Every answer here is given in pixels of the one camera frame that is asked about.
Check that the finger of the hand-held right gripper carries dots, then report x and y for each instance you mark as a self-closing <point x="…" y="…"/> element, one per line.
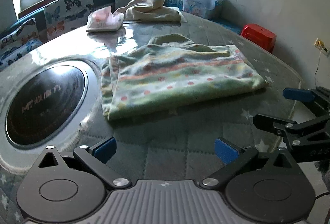
<point x="296" y="94"/>
<point x="265" y="122"/>

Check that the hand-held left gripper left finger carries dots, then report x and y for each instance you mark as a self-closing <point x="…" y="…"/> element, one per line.
<point x="104" y="149"/>

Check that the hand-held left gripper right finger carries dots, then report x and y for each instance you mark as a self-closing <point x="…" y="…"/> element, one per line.
<point x="225" y="153"/>

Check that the green patterned garment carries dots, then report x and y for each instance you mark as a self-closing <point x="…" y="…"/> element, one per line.
<point x="180" y="79"/>

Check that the red plastic stool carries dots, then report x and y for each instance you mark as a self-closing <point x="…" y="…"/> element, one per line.
<point x="257" y="36"/>

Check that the round black induction hob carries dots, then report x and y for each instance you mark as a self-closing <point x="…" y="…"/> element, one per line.
<point x="46" y="105"/>

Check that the small butterfly print cushion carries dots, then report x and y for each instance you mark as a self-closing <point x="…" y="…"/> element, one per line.
<point x="18" y="52"/>
<point x="18" y="32"/>

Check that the pink tissue packet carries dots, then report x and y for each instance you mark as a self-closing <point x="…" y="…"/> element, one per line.
<point x="104" y="19"/>

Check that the clear plastic storage box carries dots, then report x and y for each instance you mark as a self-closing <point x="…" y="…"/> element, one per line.
<point x="201" y="5"/>

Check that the large butterfly print cushion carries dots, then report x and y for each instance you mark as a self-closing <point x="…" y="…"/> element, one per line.
<point x="68" y="12"/>

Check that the cream garment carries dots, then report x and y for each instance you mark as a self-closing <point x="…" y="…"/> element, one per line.
<point x="149" y="10"/>

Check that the wall socket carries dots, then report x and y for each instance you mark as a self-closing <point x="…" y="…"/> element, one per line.
<point x="322" y="46"/>

